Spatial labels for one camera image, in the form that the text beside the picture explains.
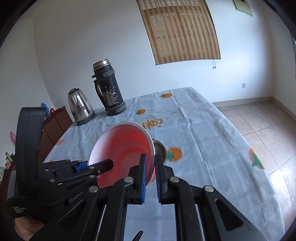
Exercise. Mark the stainless steel bowl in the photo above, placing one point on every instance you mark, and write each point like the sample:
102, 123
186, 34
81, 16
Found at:
160, 150

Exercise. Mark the brown wooden cabinet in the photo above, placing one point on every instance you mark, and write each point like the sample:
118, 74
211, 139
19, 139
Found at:
57, 125

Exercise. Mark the person's left forearm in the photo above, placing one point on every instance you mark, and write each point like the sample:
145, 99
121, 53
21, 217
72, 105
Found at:
25, 229

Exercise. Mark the person's left hand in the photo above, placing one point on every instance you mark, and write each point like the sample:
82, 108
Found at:
30, 209

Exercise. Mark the stainless steel electric kettle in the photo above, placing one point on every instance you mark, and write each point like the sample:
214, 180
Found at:
81, 106

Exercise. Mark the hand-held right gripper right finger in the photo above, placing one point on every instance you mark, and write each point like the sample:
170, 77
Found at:
158, 180

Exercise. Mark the red plastic bowl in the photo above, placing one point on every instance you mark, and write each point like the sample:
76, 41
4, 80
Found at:
124, 148

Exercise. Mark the white orange printed tablecloth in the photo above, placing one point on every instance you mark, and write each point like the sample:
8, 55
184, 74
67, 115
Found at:
208, 139

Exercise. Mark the pale green wall panel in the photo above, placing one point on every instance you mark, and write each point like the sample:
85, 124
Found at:
242, 7

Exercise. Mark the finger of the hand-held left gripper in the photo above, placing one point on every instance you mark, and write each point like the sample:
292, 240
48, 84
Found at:
104, 165
82, 166

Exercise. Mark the blue plastic bottle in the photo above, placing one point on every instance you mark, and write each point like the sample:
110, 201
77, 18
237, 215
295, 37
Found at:
44, 107

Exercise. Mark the worn black thermos flask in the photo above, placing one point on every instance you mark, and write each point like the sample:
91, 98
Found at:
111, 92

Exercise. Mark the large bamboo roller blind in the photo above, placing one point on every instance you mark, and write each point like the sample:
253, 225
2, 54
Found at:
180, 30

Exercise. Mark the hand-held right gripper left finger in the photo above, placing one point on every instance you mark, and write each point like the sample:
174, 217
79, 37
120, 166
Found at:
143, 180

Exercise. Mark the pink object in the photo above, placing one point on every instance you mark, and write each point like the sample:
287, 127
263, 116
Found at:
13, 136

